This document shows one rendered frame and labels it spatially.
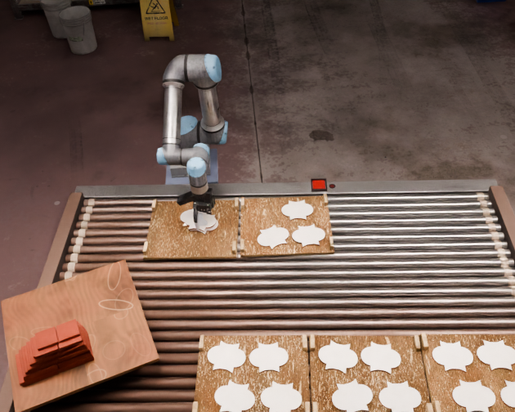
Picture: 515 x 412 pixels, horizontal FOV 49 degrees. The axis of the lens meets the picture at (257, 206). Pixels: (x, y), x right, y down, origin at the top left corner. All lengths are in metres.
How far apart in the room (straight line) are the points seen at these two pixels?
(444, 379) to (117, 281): 1.29
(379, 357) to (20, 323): 1.35
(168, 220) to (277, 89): 2.66
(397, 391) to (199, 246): 1.03
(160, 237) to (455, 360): 1.33
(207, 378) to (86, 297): 0.58
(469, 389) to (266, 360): 0.72
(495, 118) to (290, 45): 2.03
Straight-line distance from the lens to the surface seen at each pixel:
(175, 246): 2.57
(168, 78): 2.54
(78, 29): 5.86
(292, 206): 2.68
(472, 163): 4.53
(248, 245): 2.53
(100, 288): 2.37
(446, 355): 2.28
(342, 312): 2.35
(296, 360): 2.20
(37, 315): 2.38
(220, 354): 2.22
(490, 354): 2.33
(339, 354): 2.21
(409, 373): 2.22
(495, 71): 5.62
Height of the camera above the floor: 2.85
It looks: 45 degrees down
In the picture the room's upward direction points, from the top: 3 degrees counter-clockwise
